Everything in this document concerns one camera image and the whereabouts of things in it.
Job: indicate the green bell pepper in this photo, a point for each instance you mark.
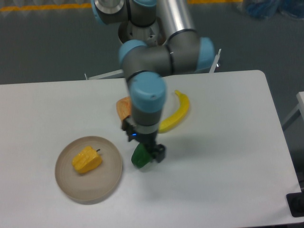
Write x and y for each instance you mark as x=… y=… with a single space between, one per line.
x=141 y=155

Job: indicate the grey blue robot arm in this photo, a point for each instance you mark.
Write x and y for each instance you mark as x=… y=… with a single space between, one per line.
x=144 y=67

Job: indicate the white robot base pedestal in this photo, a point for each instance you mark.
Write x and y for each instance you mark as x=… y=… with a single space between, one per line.
x=152 y=35

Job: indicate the white furniture edge right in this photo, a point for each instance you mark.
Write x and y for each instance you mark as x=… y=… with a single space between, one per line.
x=295 y=113

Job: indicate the black device at table edge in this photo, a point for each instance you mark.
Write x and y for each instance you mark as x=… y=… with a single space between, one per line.
x=296 y=204

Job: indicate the yellow banana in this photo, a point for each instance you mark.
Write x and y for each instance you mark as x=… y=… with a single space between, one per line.
x=177 y=117

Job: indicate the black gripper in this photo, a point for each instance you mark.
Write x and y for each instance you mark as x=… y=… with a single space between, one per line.
x=148 y=141

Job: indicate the blue plastic bag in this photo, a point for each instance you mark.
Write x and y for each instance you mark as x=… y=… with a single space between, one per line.
x=264 y=9

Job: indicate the yellow bell pepper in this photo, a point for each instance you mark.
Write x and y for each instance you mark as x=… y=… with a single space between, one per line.
x=88 y=159

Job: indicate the orange bread wedge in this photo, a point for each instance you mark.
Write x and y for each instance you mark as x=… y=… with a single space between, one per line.
x=123 y=108

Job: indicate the beige round plate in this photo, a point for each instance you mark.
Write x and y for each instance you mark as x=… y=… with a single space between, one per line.
x=96 y=185

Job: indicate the white metal frame bracket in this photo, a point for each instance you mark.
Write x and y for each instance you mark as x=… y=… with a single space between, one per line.
x=215 y=63

